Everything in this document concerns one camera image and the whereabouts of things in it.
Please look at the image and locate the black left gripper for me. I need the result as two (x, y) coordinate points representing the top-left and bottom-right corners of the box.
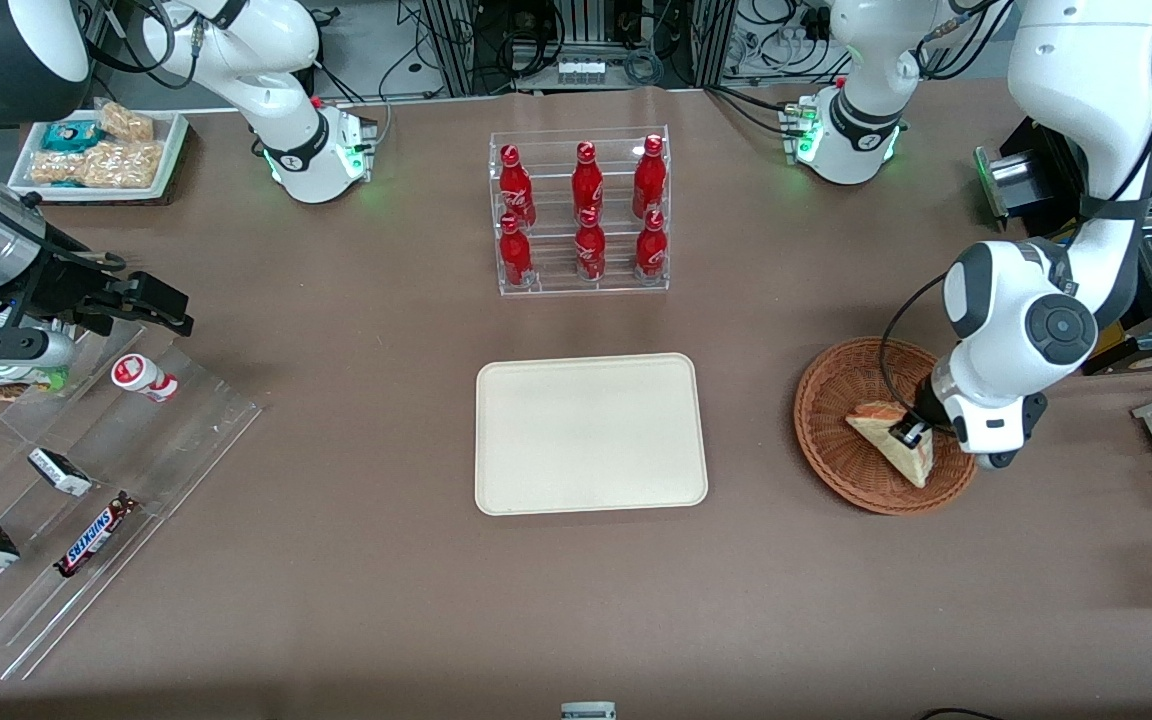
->
(891, 374), (957, 448)

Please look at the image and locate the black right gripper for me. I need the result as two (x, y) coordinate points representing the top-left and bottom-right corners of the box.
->
(24, 252), (195, 337)

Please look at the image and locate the triangle sandwich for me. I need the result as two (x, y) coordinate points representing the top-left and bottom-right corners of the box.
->
(844, 399), (936, 490)

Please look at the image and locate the brown wicker basket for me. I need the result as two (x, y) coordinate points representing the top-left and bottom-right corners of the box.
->
(793, 337), (984, 517)

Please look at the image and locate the white snack tray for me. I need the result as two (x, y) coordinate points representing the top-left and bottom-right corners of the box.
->
(7, 108), (190, 204)

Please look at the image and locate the beige plastic tray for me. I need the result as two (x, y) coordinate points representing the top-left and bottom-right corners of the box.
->
(475, 352), (710, 517)

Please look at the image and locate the white red yogurt bottle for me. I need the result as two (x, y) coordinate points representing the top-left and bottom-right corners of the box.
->
(111, 353), (180, 404)

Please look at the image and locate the large bagged puffed snack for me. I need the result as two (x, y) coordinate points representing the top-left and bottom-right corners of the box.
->
(30, 140), (166, 190)

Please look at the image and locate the clear acrylic stepped display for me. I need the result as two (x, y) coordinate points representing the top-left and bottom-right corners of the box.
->
(0, 318), (264, 683)

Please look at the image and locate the small bagged puffed snack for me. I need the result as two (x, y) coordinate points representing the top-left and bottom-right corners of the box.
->
(96, 99), (156, 143)

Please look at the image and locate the teal snack packet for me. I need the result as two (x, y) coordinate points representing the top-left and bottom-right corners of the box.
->
(40, 119), (102, 153)

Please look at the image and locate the snickers chocolate bar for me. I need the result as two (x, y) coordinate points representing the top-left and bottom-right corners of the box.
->
(53, 491), (140, 579)

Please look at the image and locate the yellow panel black box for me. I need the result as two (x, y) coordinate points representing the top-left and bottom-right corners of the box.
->
(1081, 330), (1152, 378)

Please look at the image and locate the black countertop appliance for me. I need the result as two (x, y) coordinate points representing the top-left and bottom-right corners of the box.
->
(973, 95), (1152, 346)

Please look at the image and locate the red cola bottle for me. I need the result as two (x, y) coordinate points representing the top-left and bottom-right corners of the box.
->
(632, 134), (669, 220)
(634, 209), (669, 281)
(571, 141), (606, 217)
(498, 213), (535, 289)
(498, 145), (538, 228)
(574, 207), (608, 283)

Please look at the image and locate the clear acrylic bottle rack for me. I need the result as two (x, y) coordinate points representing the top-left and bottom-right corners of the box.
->
(488, 126), (673, 297)

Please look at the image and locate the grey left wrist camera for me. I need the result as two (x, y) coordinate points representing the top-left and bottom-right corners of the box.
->
(974, 392), (1050, 472)

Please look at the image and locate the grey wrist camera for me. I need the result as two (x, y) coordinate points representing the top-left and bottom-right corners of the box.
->
(974, 392), (1050, 472)
(0, 325), (78, 369)

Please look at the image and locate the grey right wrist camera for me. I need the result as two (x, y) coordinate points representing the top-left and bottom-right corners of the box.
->
(0, 325), (78, 369)

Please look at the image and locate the aluminium frame rack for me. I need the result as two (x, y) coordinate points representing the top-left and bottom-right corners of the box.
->
(419, 0), (740, 98)

